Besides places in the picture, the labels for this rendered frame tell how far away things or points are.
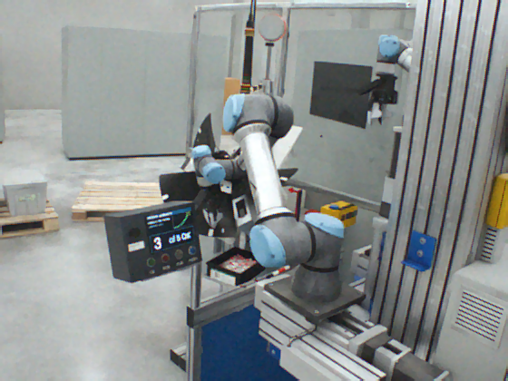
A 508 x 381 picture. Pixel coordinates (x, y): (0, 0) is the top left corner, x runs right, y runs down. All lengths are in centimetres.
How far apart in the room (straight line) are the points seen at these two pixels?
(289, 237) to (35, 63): 1295
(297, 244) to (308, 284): 15
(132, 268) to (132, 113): 627
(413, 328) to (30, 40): 1321
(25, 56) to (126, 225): 1273
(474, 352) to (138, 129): 678
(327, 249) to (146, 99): 641
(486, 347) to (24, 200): 411
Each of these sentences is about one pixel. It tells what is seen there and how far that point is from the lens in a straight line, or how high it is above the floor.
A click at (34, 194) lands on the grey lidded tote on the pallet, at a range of 462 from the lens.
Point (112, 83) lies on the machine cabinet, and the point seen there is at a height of 119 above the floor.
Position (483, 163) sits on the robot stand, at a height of 150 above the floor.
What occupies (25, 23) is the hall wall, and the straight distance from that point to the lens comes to 1391.
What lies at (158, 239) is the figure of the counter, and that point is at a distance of 134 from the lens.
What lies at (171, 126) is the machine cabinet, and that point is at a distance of 769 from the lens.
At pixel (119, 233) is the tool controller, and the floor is 120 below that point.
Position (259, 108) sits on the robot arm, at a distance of 139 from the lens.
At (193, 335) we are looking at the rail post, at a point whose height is 76.
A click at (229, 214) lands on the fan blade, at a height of 102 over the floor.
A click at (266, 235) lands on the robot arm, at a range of 121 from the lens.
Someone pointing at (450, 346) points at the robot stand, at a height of 103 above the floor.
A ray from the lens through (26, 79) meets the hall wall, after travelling 1392.
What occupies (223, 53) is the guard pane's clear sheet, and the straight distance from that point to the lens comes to 321.
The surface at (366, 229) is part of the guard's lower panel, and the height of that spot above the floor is 84.
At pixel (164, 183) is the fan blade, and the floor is 107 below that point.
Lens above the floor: 169
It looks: 15 degrees down
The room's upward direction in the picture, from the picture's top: 5 degrees clockwise
